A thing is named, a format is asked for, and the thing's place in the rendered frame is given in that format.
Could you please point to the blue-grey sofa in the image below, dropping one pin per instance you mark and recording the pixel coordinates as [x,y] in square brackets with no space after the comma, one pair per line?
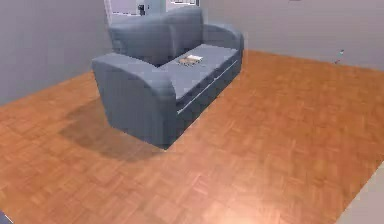
[150,90]

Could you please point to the white and brown book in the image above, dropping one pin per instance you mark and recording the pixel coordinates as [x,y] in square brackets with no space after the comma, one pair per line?
[190,59]

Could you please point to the small teal and red object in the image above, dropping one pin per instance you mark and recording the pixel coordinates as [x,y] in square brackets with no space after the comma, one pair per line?
[340,56]

